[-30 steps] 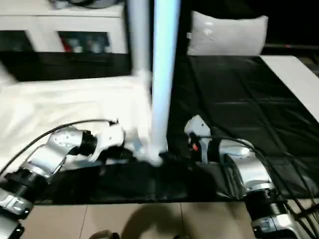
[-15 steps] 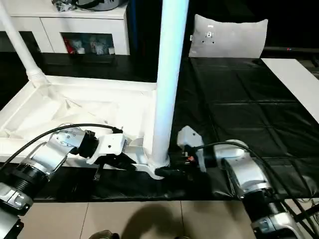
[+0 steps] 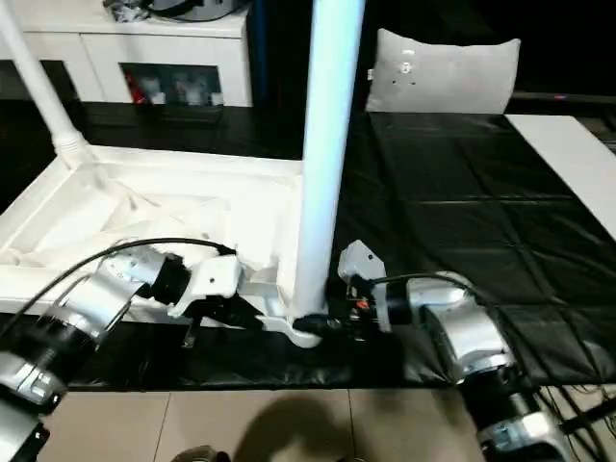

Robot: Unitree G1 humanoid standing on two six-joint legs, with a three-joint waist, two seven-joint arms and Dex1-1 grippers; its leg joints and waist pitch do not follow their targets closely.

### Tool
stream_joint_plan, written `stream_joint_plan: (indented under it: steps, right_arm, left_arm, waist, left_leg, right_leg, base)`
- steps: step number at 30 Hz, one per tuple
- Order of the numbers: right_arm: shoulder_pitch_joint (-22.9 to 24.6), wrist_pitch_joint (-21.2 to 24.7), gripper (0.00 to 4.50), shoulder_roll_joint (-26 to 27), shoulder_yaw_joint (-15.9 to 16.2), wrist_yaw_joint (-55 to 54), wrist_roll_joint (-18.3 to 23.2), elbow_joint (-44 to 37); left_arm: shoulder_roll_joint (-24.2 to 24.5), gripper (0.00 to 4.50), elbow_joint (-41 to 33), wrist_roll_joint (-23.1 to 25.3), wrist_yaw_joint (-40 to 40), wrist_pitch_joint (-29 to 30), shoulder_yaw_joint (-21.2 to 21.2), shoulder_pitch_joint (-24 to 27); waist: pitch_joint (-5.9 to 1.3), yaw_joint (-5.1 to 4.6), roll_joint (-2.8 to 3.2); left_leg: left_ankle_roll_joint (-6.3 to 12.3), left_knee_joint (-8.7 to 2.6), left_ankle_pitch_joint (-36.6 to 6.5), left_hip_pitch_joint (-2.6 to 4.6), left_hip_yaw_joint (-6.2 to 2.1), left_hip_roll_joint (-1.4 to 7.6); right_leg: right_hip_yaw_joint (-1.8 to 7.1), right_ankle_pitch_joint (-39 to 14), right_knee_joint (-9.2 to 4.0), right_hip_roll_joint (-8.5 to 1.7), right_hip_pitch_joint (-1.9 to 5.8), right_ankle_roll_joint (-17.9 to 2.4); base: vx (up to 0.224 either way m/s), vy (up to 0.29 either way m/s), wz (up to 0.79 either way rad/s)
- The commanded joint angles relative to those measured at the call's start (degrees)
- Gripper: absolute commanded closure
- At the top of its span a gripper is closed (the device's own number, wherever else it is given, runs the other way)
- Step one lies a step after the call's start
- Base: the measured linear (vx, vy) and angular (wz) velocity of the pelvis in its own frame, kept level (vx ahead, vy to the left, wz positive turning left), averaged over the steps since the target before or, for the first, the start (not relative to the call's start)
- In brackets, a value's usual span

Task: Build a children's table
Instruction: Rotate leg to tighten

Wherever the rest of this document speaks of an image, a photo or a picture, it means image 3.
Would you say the grey bag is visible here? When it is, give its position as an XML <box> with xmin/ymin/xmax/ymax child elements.
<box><xmin>146</xmin><ymin>0</ymin><xmax>242</xmax><ymax>23</ymax></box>

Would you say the black bar with red light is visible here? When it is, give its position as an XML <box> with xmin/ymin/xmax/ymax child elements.
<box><xmin>509</xmin><ymin>90</ymin><xmax>616</xmax><ymax>105</ymax></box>

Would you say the white cabinet with glass doors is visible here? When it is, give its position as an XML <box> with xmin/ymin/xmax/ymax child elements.
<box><xmin>0</xmin><ymin>4</ymin><xmax>254</xmax><ymax>108</ymax></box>

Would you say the white plastic table top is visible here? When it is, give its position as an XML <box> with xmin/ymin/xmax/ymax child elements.
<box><xmin>0</xmin><ymin>143</ymin><xmax>333</xmax><ymax>350</ymax></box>

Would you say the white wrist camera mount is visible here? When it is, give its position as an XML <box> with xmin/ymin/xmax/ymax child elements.
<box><xmin>167</xmin><ymin>254</ymin><xmax>242</xmax><ymax>320</ymax></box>
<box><xmin>336</xmin><ymin>239</ymin><xmax>392</xmax><ymax>333</ymax></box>

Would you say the white flat panel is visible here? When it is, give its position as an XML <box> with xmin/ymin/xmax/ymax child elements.
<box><xmin>504</xmin><ymin>114</ymin><xmax>616</xmax><ymax>227</ymax></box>

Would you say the black metal frame bar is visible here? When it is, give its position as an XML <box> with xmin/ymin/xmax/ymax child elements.
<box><xmin>557</xmin><ymin>397</ymin><xmax>616</xmax><ymax>432</ymax></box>

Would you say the white plastic table leg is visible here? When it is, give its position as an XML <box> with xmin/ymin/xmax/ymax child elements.
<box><xmin>288</xmin><ymin>0</ymin><xmax>365</xmax><ymax>322</ymax></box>
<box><xmin>0</xmin><ymin>0</ymin><xmax>91</xmax><ymax>173</ymax></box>

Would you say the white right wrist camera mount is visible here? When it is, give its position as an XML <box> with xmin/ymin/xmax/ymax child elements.
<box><xmin>336</xmin><ymin>239</ymin><xmax>392</xmax><ymax>333</ymax></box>

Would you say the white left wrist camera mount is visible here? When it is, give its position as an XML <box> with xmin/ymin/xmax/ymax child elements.
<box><xmin>167</xmin><ymin>254</ymin><xmax>242</xmax><ymax>320</ymax></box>

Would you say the grey cushion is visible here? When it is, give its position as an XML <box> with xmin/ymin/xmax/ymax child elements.
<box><xmin>365</xmin><ymin>27</ymin><xmax>522</xmax><ymax>115</ymax></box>

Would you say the black mat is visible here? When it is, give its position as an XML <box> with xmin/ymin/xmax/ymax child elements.
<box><xmin>0</xmin><ymin>98</ymin><xmax>616</xmax><ymax>391</ymax></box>

